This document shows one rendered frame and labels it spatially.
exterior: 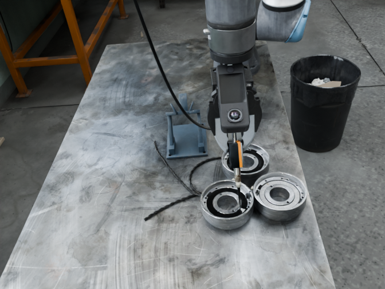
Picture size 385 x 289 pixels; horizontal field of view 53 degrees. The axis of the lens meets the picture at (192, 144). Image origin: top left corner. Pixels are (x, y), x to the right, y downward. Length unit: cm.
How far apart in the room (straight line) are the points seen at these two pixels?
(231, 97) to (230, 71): 5
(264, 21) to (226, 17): 55
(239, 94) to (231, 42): 8
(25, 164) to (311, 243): 193
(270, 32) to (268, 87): 16
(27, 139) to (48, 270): 188
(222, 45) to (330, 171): 155
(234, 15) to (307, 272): 44
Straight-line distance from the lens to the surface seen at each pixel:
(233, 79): 63
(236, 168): 74
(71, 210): 88
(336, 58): 219
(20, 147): 259
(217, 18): 59
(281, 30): 113
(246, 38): 61
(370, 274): 174
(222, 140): 72
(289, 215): 77
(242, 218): 75
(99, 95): 123
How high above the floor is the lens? 141
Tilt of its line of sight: 39 degrees down
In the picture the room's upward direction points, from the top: 7 degrees counter-clockwise
